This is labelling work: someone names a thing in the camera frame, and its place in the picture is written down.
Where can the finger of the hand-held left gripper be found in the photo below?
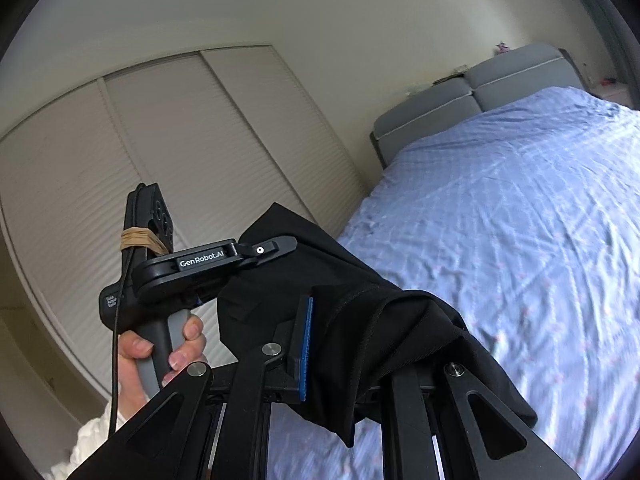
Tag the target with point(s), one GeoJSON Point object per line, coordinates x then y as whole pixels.
{"type": "Point", "coordinates": [267, 250]}

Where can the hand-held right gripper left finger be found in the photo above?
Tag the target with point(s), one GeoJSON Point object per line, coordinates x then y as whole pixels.
{"type": "Point", "coordinates": [304, 345]}

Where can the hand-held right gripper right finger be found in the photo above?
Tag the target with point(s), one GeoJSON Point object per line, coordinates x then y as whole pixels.
{"type": "Point", "coordinates": [407, 410]}

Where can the black pants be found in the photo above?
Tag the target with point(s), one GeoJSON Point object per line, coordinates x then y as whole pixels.
{"type": "Point", "coordinates": [380, 320]}

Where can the person's left forearm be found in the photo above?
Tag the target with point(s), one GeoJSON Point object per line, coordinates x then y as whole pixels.
{"type": "Point", "coordinates": [90, 445]}

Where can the person's left hand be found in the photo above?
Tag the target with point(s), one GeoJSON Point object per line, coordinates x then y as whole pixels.
{"type": "Point", "coordinates": [132, 380]}

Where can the tan rubber band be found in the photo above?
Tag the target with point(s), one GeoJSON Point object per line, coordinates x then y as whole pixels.
{"type": "Point", "coordinates": [142, 236]}

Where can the cream louvred wardrobe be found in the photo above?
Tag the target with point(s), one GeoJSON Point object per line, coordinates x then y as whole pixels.
{"type": "Point", "coordinates": [175, 150]}

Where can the blue floral bed sheet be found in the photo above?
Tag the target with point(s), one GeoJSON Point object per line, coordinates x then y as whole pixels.
{"type": "Point", "coordinates": [500, 220]}

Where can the grey padded headboard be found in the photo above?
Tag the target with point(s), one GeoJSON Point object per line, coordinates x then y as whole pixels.
{"type": "Point", "coordinates": [500, 75]}

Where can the pink toy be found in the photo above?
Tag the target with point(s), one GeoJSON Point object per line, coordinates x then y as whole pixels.
{"type": "Point", "coordinates": [501, 48]}

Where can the white nightstand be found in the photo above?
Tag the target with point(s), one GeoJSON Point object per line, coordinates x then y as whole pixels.
{"type": "Point", "coordinates": [615, 92]}

